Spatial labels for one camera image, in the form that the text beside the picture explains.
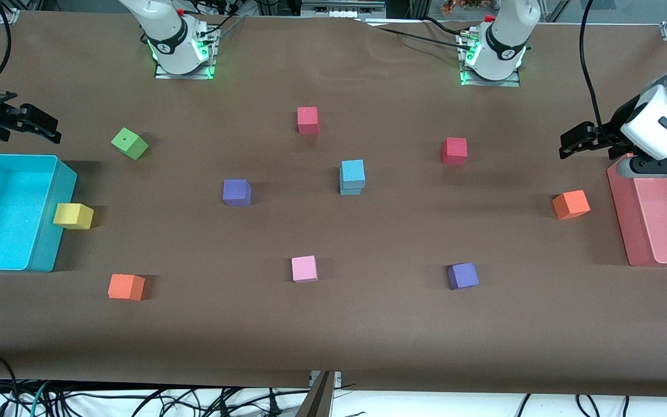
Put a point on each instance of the pink plastic bin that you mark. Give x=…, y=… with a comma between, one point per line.
x=663, y=220

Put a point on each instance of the aluminium table edge bracket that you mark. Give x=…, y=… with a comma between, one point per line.
x=338, y=379

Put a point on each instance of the light blue foam cube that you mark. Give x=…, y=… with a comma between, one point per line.
x=350, y=190
x=352, y=172

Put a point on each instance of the purple foam cube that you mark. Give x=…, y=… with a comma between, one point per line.
x=462, y=275
x=235, y=191

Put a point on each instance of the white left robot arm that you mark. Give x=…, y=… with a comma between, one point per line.
x=504, y=35

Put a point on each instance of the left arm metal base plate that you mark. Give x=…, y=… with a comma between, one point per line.
x=490, y=83

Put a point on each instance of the pink foam cube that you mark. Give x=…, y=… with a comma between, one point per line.
x=304, y=268

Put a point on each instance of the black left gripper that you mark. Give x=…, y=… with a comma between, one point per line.
x=616, y=133

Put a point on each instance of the dark metal post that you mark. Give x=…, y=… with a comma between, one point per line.
x=316, y=402

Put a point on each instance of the brown table cover sheet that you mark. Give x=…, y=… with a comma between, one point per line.
x=333, y=336

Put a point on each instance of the orange foam cube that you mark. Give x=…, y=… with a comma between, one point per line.
x=124, y=285
x=571, y=204

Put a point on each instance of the silver background device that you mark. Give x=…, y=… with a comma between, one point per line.
x=339, y=8

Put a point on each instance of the red foam cube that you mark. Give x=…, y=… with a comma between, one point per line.
x=454, y=149
x=307, y=117

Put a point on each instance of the yellow foam cube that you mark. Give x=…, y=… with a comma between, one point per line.
x=70, y=214

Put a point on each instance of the green foam cube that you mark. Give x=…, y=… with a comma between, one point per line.
x=128, y=142

